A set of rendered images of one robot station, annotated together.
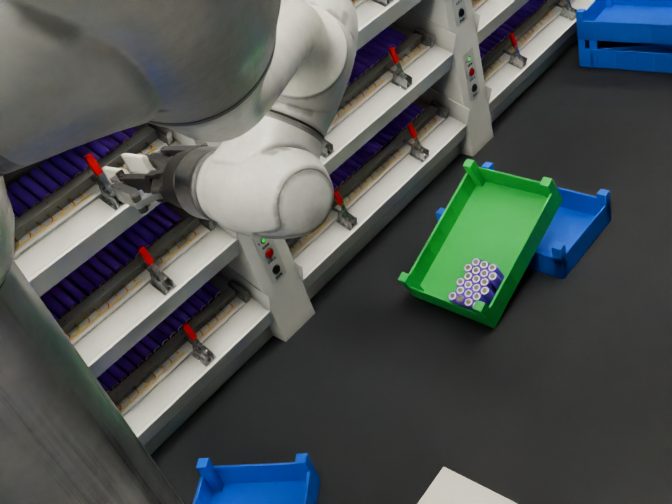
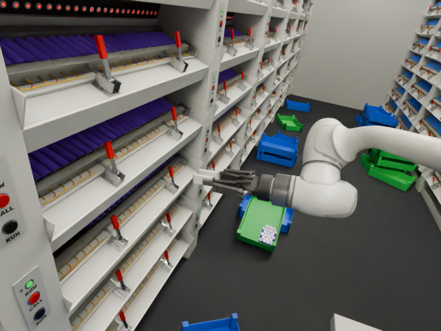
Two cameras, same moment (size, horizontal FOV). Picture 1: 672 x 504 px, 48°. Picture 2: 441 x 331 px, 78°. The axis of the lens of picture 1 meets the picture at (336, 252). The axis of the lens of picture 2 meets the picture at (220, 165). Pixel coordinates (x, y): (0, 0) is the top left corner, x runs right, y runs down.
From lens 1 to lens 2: 0.77 m
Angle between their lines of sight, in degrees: 33
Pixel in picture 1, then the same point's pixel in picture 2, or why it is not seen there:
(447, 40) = (240, 142)
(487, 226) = (260, 212)
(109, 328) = (149, 254)
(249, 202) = (339, 201)
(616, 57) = (269, 157)
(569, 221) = not seen: hidden behind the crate
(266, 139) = (336, 176)
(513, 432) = (300, 295)
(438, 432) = (272, 297)
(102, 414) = not seen: outside the picture
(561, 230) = not seen: hidden behind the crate
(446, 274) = (249, 230)
